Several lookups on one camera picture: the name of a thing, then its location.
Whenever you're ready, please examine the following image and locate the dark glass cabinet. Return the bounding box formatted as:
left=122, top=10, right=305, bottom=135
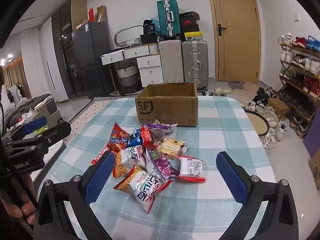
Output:
left=51, top=0, right=88, bottom=100

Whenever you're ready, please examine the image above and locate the person's left hand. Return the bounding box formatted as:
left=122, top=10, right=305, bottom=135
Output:
left=0, top=174, right=38, bottom=225

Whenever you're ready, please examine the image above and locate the red cartoon snack bag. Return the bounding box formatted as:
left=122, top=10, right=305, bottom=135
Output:
left=90, top=122, right=131, bottom=165

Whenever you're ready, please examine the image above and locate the purple silver snack packet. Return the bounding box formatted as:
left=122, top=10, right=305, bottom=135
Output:
left=142, top=119, right=178, bottom=138

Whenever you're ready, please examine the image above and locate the woven laundry basket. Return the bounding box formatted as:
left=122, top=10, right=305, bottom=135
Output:
left=115, top=67, right=142, bottom=95

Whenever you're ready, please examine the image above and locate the silver suitcase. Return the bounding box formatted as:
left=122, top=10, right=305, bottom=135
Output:
left=181, top=39, right=209, bottom=92

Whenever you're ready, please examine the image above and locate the purple grape candy bag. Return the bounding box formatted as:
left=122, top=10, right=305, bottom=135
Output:
left=145, top=148, right=180, bottom=182

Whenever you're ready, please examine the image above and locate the purple panel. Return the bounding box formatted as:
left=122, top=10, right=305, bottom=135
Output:
left=302, top=127, right=320, bottom=160

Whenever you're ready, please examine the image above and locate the teal suitcase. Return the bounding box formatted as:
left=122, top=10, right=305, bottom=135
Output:
left=157, top=0, right=180, bottom=39

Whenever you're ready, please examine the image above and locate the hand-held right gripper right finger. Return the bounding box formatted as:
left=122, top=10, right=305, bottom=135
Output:
left=216, top=151, right=299, bottom=240

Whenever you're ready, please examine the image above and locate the grey sofa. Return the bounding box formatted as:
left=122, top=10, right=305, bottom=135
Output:
left=5, top=94, right=63, bottom=133

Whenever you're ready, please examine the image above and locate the beige suitcase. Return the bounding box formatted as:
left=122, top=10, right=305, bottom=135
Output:
left=159, top=39, right=185, bottom=84

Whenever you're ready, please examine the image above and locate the printed brown carton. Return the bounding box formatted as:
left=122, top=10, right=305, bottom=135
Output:
left=309, top=152, right=320, bottom=183

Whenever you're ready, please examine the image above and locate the white orange noodle snack bag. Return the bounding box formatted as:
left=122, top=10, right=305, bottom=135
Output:
left=112, top=145, right=148, bottom=178
left=114, top=164, right=173, bottom=215

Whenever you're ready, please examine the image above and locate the white wardrobe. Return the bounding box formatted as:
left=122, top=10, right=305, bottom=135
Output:
left=21, top=17, right=69, bottom=100

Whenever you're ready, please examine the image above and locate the black refrigerator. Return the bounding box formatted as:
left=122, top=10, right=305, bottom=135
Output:
left=71, top=22, right=114, bottom=99

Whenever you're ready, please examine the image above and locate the oval silver-framed mirror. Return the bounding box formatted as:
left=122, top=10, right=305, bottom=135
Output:
left=114, top=25, right=144, bottom=48

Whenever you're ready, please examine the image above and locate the round black-rimmed stool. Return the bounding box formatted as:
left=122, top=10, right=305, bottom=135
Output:
left=244, top=109, right=269, bottom=137

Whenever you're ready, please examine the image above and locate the black labelled bag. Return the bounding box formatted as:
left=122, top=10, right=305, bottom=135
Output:
left=143, top=19, right=157, bottom=35

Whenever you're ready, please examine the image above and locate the wooden door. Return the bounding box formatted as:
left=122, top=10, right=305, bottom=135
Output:
left=205, top=0, right=262, bottom=85

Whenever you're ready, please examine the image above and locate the blue snack packet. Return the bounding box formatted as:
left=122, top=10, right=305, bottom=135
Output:
left=127, top=128, right=144, bottom=148

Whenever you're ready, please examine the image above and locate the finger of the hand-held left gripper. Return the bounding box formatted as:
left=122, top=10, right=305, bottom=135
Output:
left=7, top=121, right=72, bottom=157
left=6, top=116, right=48, bottom=145

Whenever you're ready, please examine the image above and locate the wooden shoe rack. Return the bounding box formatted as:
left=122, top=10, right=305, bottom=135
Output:
left=277, top=32, right=320, bottom=138

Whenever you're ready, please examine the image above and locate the white red-edged snack packet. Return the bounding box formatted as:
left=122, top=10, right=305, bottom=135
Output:
left=176, top=155, right=206, bottom=183

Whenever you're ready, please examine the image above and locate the white drawer desk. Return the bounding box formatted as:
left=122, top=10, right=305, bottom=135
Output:
left=100, top=44, right=165, bottom=95

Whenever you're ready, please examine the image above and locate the orange curtain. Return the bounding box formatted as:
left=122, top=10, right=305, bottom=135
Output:
left=6, top=57, right=32, bottom=98

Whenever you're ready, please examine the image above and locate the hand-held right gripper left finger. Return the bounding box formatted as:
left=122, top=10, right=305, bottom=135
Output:
left=34, top=151, right=117, bottom=240

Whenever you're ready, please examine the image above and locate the cream cake packet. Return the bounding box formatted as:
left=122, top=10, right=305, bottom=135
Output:
left=155, top=136, right=189, bottom=160

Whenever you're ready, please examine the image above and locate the small brown carton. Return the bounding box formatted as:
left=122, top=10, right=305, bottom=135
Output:
left=267, top=97, right=289, bottom=119

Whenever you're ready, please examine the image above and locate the brown cardboard box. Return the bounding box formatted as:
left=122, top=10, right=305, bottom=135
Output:
left=135, top=82, right=199, bottom=127

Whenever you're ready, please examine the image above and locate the pile of sneakers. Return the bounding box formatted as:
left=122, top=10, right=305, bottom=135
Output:
left=247, top=87, right=290, bottom=149

